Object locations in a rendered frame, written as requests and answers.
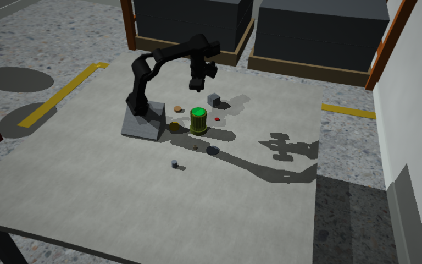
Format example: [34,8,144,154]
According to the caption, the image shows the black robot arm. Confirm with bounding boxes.
[125,34,221,116]

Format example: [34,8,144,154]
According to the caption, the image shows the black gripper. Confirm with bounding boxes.
[189,62,206,92]

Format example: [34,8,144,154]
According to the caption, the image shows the yellow short cylinder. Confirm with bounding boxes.
[169,122,180,131]

